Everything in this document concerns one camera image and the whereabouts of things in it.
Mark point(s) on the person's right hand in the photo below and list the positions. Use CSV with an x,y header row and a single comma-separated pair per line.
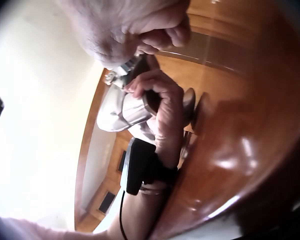
x,y
120,22

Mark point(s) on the person's left hand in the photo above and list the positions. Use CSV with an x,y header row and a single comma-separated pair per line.
x,y
168,117

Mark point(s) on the person's right fingers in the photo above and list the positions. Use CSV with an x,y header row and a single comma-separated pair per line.
x,y
176,32

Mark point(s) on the person's left fingers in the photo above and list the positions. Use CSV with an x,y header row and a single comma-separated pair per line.
x,y
150,81

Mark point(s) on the white cloth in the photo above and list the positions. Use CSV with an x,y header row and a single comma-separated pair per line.
x,y
120,115

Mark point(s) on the silver metal object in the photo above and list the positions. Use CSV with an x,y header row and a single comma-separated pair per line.
x,y
126,72

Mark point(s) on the metal door knob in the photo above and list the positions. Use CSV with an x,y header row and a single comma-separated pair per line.
x,y
191,105

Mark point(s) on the black wrist band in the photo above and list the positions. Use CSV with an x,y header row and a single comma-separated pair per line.
x,y
140,165

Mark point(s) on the glossy brown wooden door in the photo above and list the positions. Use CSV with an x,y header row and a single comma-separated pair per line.
x,y
240,112

